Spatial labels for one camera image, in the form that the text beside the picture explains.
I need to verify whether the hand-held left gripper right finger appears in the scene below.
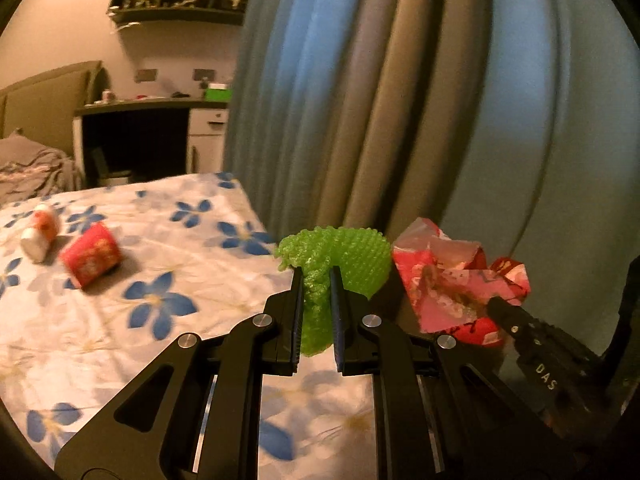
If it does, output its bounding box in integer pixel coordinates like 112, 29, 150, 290
330, 265, 576, 480

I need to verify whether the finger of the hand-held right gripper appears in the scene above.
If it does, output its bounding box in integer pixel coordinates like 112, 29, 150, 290
486, 296, 533, 356

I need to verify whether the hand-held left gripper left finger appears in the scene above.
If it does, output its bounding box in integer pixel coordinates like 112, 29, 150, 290
54, 266, 307, 480

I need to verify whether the green foam net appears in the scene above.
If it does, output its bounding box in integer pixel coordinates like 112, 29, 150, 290
276, 226, 392, 358

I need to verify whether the red wrapper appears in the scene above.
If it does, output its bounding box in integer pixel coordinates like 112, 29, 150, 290
391, 217, 532, 347

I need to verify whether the white drawer cabinet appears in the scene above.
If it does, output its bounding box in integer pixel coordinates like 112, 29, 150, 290
187, 108, 230, 173

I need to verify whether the blue grey curtain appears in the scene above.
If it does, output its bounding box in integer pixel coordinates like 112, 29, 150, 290
222, 0, 640, 361

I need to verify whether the dark desk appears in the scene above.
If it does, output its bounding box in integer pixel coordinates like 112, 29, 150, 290
73, 99, 231, 188

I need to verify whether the white paper cup red band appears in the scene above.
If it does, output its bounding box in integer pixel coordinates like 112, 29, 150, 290
20, 204, 61, 263

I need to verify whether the grey blanket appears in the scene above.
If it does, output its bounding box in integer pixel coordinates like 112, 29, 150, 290
0, 130, 85, 206

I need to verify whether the padded bed headboard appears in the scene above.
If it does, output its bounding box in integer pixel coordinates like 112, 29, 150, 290
0, 60, 103, 141

